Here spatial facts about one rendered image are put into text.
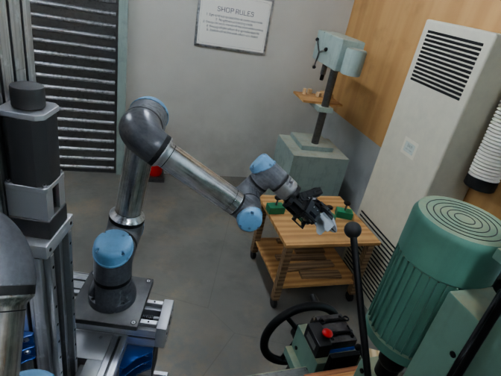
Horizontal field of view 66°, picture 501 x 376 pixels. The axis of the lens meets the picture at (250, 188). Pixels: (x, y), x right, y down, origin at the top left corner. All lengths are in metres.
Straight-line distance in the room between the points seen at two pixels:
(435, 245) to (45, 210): 0.75
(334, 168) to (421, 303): 2.47
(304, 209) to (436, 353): 0.63
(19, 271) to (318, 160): 2.67
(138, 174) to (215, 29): 2.47
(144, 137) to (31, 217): 0.33
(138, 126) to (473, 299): 0.83
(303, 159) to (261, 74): 1.05
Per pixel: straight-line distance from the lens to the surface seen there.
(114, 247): 1.25
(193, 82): 3.64
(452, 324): 0.76
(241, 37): 3.62
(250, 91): 3.77
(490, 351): 0.66
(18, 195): 0.91
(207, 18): 3.55
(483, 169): 2.27
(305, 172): 3.12
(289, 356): 1.25
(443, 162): 2.32
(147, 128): 1.06
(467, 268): 0.75
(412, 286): 0.80
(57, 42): 3.57
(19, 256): 0.66
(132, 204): 1.30
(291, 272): 2.65
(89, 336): 1.43
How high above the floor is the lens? 1.81
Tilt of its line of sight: 28 degrees down
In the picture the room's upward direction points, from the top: 11 degrees clockwise
